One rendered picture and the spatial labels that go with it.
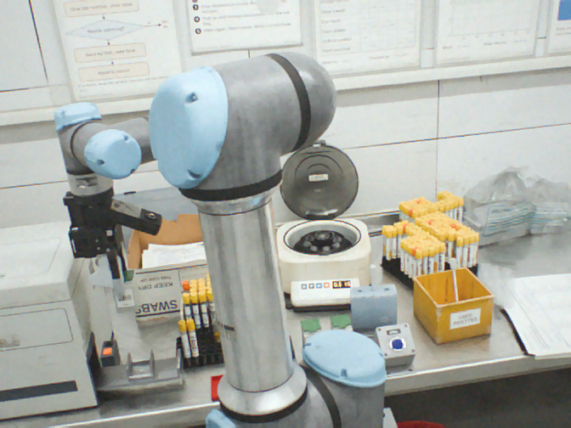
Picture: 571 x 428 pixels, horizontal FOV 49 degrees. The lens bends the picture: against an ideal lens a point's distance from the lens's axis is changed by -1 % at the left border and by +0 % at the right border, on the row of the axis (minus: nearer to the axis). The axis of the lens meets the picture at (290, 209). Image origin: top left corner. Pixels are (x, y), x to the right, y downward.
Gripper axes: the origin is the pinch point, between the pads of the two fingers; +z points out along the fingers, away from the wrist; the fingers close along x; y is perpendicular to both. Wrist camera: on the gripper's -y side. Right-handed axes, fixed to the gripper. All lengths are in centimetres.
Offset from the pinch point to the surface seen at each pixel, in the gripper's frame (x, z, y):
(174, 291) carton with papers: -25.2, 17.5, -5.7
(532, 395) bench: -46, 85, -112
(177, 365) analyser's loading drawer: 2.1, 18.7, -7.4
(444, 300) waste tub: -15, 22, -69
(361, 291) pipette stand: -10, 15, -48
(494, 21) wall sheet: -61, -33, -97
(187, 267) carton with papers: -25.1, 11.2, -9.7
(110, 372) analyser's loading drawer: -1.1, 20.6, 6.7
